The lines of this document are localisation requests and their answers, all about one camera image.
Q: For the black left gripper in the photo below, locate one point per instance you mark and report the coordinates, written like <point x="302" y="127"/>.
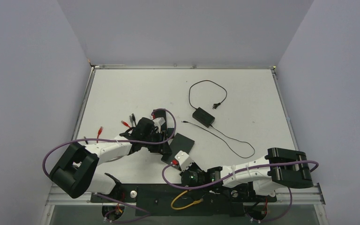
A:
<point x="161" y="148"/>

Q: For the large black network switch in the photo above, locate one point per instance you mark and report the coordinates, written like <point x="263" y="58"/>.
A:
<point x="179" y="143"/>

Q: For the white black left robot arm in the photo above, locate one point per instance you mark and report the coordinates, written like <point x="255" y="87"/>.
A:
<point x="75" y="171"/>

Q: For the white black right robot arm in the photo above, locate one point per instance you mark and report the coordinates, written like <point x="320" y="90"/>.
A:
<point x="279" y="168"/>

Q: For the black power adapter brick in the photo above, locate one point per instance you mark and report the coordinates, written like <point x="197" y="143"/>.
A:
<point x="203" y="117"/>

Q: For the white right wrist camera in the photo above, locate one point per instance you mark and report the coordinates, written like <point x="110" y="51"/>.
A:
<point x="182" y="160"/>

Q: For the small black labelled switch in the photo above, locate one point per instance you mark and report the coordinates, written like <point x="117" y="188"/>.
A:
<point x="160" y="113"/>

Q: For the black mounting base plate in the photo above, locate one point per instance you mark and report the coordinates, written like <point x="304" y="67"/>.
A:
<point x="162" y="200"/>

